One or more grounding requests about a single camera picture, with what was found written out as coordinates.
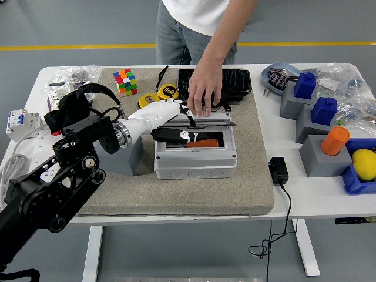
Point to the person's left hand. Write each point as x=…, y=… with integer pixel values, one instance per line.
x=205, y=82

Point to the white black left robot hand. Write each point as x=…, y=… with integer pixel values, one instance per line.
x=155, y=114

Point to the smoky transparent box lid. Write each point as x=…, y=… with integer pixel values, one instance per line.
x=217, y=120

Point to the grey block with round hole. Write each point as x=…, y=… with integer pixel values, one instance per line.
x=136, y=158
x=320, y=164

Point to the orange cylinder battery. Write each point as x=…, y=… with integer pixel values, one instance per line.
x=205, y=143
x=335, y=141

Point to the grey electrical junction box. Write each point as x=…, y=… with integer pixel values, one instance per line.
x=194, y=164

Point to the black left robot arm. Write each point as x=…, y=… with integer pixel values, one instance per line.
x=58, y=182

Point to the person's left forearm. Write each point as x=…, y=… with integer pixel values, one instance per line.
x=229, y=32

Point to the yellow tape measure black label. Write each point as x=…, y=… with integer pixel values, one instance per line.
x=147, y=100

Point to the yellow tape measure marked 5m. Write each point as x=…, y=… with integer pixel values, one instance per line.
x=167, y=90

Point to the black plastic tray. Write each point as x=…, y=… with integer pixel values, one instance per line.
x=235, y=80

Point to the large colourful puzzle cube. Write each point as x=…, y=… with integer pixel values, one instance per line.
x=125, y=83

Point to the pale blue dish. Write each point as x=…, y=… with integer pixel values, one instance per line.
x=265, y=79

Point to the person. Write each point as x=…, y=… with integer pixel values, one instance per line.
x=191, y=17

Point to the purple printed packet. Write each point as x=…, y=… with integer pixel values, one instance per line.
x=277, y=80
x=273, y=71

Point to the grey block holder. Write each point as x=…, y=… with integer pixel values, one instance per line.
x=289, y=105
x=305, y=129

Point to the black cloth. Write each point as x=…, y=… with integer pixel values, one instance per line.
x=67, y=108

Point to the grey-brown mat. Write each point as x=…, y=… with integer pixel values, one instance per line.
x=191, y=196

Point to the clear bags of screws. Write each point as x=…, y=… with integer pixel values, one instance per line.
x=70, y=73

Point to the white purple device package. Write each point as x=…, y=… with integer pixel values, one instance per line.
x=63, y=89

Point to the blue plastic block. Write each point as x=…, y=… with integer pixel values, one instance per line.
x=305, y=86
x=323, y=113

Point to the black power adapter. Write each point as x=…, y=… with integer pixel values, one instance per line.
x=278, y=170

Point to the white power strip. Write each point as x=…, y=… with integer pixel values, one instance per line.
x=41, y=147

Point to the white circuit breaker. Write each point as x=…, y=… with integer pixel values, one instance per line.
x=20, y=123

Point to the clear bags of small parts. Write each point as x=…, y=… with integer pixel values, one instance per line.
x=346, y=85

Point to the white table leg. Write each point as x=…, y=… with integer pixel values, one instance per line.
x=307, y=249
x=92, y=252

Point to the blue storage bin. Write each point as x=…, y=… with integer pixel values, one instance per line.
x=352, y=182

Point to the yellow lemon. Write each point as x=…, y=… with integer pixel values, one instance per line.
x=364, y=164

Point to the black table control panel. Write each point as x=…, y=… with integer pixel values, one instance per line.
x=349, y=220

